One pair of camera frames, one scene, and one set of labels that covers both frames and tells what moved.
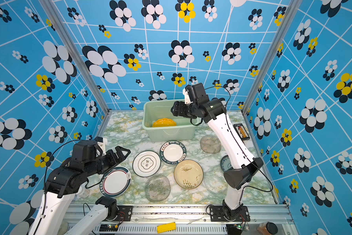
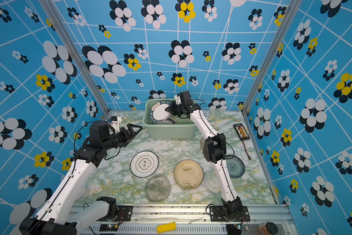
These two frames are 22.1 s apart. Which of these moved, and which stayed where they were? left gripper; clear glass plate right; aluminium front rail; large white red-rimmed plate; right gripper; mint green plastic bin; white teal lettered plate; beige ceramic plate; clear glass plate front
Moved: left gripper; large white red-rimmed plate; white teal lettered plate
Stayed: beige ceramic plate; mint green plastic bin; right gripper; clear glass plate right; aluminium front rail; clear glass plate front
